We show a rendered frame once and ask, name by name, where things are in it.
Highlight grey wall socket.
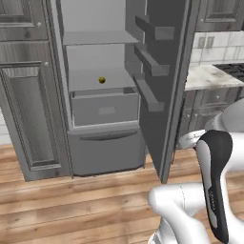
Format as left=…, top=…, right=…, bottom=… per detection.
left=205, top=35, right=215, bottom=50
left=197, top=35, right=207, bottom=50

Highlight grey fridge door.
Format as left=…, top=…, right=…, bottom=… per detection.
left=125, top=0, right=200, bottom=185

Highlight grey base cupboards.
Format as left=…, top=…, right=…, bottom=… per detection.
left=174, top=86, right=244, bottom=151

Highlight grey fridge door bin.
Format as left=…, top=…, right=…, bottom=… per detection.
left=133, top=43, right=172, bottom=77
left=134, top=14, right=176, bottom=42
left=132, top=74, right=166, bottom=113

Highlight black hob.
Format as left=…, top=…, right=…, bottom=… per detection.
left=213, top=62, right=244, bottom=83

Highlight grey freezer drawer front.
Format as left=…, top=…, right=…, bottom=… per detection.
left=67, top=125, right=148, bottom=177

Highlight grey freezer drawer handle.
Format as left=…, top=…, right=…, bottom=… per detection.
left=78, top=130, right=138, bottom=142

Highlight tall grey cupboard door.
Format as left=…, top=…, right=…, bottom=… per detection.
left=0, top=61, right=64, bottom=173

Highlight grey fridge shelf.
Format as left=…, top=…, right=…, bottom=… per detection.
left=68, top=67, right=138, bottom=93
left=62, top=30, right=140, bottom=47

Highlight small grey cupboard door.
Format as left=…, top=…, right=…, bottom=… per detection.
left=0, top=0, right=50, bottom=43

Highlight grey fridge body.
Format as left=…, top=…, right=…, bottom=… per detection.
left=47, top=0, right=151, bottom=178

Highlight grey wall cupboard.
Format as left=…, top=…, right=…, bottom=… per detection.
left=194, top=0, right=244, bottom=33

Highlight grey fridge crisper drawer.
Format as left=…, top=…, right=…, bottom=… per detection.
left=70, top=87, right=141, bottom=129

